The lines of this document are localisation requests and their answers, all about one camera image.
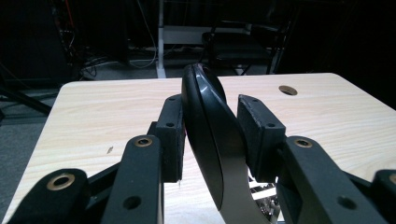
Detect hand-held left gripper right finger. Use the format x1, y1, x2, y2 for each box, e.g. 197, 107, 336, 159
236, 93, 288, 184

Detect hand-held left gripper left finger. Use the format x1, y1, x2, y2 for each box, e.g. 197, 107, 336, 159
148, 93, 187, 184

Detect black stapler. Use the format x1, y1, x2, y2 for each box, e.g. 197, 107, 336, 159
181, 63, 281, 224

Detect black chair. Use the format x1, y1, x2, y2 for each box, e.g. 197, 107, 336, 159
201, 17, 283, 76

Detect black metal stand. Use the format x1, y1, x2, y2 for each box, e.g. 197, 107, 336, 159
0, 85, 53, 117

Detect dark equipment cabinet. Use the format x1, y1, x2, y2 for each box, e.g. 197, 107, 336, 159
0, 0, 78, 83

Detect black floor cables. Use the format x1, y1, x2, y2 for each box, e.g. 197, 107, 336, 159
78, 43, 158, 80

